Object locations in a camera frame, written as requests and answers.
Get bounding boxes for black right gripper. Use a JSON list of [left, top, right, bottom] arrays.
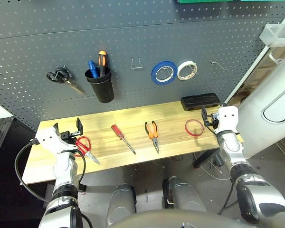
[[201, 102, 228, 128]]

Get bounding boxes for orange black needle-nose pliers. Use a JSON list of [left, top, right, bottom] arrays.
[[144, 120, 160, 154]]

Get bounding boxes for wire pliers holder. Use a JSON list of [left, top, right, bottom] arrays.
[[131, 56, 143, 69]]

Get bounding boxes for red tape roll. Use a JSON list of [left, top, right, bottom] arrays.
[[185, 119, 204, 137]]

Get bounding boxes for green storage bin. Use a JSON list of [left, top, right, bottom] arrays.
[[177, 0, 233, 4]]

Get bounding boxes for red handled scissors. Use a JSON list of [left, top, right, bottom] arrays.
[[75, 136, 101, 165]]

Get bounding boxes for blue tape roll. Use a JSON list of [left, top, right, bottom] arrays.
[[151, 60, 179, 85]]

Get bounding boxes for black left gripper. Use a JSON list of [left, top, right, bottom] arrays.
[[53, 117, 84, 144]]

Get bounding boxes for black plastic tool case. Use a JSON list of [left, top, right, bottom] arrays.
[[180, 93, 221, 112]]

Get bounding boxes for black handled scissors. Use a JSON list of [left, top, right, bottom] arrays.
[[46, 65, 86, 96]]

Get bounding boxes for grey robot torso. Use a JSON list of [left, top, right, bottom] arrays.
[[108, 209, 285, 228]]

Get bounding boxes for black cabinet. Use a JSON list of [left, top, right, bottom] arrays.
[[0, 116, 22, 169]]

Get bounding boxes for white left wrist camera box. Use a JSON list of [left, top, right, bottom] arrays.
[[35, 126, 78, 155]]

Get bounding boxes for silver robot left leg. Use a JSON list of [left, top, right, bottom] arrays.
[[106, 182, 136, 228]]

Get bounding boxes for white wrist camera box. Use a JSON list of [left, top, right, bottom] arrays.
[[35, 126, 78, 155], [215, 106, 239, 134]]

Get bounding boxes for orange black handled screwdriver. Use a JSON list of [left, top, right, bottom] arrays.
[[97, 50, 108, 77]]

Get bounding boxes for silver robot right leg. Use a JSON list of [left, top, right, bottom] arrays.
[[162, 176, 207, 213]]

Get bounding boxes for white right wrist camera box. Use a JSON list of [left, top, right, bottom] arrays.
[[215, 106, 239, 134]]

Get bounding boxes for black plastic cup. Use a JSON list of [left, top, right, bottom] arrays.
[[85, 67, 115, 104]]

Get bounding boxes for blue handled screwdriver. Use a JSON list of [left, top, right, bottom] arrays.
[[88, 60, 100, 78]]

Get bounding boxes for white tape roll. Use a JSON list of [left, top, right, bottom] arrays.
[[177, 61, 198, 81]]

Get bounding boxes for white plastic hook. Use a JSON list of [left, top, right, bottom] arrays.
[[267, 53, 285, 65]]

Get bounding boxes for black table leg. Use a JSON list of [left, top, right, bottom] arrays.
[[192, 149, 225, 168]]

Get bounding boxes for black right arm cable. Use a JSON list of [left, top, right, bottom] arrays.
[[217, 180, 238, 216]]

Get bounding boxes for red handled screwdriver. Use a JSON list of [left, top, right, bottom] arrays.
[[111, 124, 136, 155]]

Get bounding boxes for silver robot leg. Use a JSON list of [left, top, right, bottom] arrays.
[[162, 176, 207, 213], [106, 182, 136, 228]]

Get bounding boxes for white floor cables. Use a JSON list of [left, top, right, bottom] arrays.
[[194, 153, 231, 181]]

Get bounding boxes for translucent plastic bin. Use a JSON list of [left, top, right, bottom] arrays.
[[259, 23, 285, 48]]

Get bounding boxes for white pegboard frame post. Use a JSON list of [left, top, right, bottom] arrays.
[[224, 4, 285, 104]]

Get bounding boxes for dark grey pegboard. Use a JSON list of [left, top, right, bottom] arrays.
[[0, 0, 285, 132]]

